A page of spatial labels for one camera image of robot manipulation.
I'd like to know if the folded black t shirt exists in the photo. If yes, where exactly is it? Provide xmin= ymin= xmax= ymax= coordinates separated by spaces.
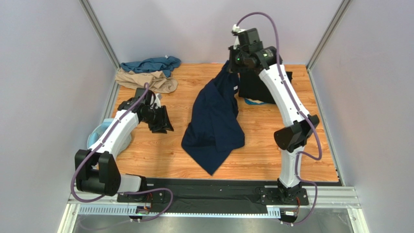
xmin=238 ymin=71 xmax=275 ymax=104

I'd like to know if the beige t shirt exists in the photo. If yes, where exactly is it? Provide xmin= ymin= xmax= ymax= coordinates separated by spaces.
xmin=115 ymin=68 xmax=178 ymax=94

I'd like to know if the light blue round device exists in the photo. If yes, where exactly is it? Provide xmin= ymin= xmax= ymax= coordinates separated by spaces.
xmin=87 ymin=118 xmax=132 ymax=158

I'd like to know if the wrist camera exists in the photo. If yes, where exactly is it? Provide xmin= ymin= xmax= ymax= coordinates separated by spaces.
xmin=232 ymin=24 xmax=263 ymax=50
xmin=134 ymin=87 xmax=162 ymax=109

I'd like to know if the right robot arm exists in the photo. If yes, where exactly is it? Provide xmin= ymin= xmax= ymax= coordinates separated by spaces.
xmin=229 ymin=45 xmax=320 ymax=188

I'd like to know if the right aluminium corner post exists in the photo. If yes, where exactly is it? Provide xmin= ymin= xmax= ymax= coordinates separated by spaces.
xmin=306 ymin=0 xmax=353 ymax=72

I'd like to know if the left aluminium corner post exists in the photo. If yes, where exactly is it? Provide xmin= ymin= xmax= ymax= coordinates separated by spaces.
xmin=79 ymin=0 xmax=120 ymax=70

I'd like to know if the aluminium front rail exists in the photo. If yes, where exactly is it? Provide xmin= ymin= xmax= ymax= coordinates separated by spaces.
xmin=58 ymin=185 xmax=369 ymax=233

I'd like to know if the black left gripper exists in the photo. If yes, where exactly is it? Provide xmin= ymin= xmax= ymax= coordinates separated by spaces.
xmin=142 ymin=105 xmax=174 ymax=133

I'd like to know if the navy blue t shirt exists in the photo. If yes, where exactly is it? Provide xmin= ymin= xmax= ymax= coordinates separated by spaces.
xmin=181 ymin=61 xmax=245 ymax=175

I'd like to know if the teal blue t shirt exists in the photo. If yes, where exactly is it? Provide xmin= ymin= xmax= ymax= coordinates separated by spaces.
xmin=120 ymin=56 xmax=181 ymax=78

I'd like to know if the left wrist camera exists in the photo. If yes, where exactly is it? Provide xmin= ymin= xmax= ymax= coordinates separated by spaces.
xmin=134 ymin=87 xmax=162 ymax=109

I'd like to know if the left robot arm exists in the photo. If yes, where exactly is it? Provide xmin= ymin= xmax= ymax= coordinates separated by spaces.
xmin=74 ymin=98 xmax=174 ymax=196

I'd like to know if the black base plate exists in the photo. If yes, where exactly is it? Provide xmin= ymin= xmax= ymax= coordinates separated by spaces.
xmin=117 ymin=177 xmax=343 ymax=214

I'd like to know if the aluminium corner post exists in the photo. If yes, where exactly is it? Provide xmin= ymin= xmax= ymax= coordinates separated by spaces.
xmin=79 ymin=0 xmax=120 ymax=70
xmin=306 ymin=0 xmax=353 ymax=72

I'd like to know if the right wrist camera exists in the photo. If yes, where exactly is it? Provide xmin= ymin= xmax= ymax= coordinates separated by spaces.
xmin=232 ymin=24 xmax=263 ymax=50

